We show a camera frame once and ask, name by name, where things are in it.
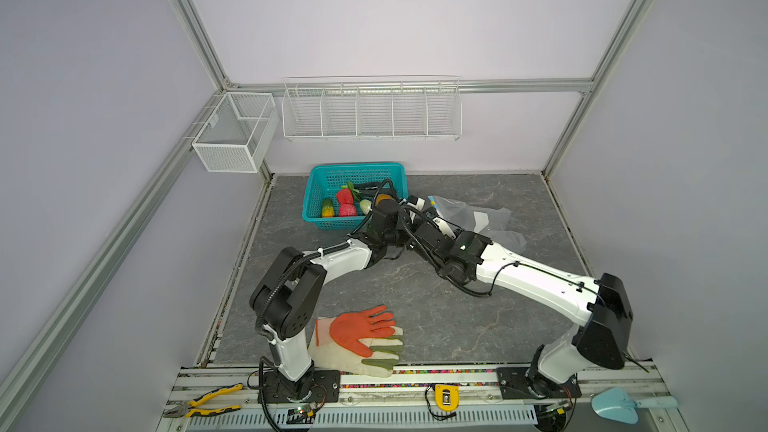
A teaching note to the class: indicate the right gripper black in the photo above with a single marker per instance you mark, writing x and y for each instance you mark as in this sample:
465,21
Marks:
460,237

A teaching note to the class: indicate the clear zip top bag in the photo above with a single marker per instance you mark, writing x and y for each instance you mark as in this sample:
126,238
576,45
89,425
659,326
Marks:
454,216

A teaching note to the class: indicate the teal plastic basket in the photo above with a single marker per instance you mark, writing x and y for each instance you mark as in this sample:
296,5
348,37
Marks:
363,179

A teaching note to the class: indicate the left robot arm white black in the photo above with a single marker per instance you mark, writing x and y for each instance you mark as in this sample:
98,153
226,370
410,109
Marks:
305,351

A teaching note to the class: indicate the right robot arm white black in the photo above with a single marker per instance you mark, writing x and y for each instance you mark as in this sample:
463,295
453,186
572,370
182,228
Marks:
598,308

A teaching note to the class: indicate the red toy strawberry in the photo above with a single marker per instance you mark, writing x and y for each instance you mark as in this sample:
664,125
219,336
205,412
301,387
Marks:
345,196

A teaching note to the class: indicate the green striped work glove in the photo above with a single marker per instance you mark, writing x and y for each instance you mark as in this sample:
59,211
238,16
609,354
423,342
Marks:
385,354

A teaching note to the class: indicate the yellow tape measure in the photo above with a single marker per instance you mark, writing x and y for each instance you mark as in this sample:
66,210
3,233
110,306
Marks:
442,401

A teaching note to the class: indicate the white mesh box basket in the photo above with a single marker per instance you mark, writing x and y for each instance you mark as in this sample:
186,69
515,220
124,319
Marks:
237,134

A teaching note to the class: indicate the teal plastic scoop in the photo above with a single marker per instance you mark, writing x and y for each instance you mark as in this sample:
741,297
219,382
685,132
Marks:
615,404

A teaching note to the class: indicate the yellow black pliers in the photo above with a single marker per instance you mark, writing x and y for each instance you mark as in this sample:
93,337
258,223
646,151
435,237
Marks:
195,407

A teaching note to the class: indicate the white wire shelf basket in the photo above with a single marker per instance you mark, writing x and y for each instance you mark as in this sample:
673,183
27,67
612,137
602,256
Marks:
372,108

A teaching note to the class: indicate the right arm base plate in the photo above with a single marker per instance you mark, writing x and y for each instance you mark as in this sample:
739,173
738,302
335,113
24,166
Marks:
515,382

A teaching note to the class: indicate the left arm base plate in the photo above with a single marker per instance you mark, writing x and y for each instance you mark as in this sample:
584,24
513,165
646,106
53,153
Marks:
314,386

